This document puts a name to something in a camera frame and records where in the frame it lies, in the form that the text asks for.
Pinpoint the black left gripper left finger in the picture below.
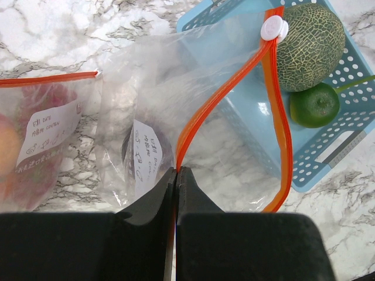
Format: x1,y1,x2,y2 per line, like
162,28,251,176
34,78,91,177
1,169,177,280

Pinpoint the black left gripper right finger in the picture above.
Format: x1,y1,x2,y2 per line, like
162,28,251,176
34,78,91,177
176,167,335,280

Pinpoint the dark red apple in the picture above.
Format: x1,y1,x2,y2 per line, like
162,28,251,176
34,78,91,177
122,119,174,196

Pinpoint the clear zip bag orange zipper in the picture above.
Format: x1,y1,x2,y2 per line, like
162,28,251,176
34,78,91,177
1,71,98,213

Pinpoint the red grape bunch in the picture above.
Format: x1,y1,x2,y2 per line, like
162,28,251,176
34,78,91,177
19,84,77,120

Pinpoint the yellow green citrus fruit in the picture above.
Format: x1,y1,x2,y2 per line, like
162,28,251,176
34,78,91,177
289,76,374,128

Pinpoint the green netted melon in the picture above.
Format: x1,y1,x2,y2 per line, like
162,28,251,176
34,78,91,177
277,3,346,92

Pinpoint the light blue plastic basket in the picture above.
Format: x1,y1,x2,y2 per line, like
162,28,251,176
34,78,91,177
176,1,374,193

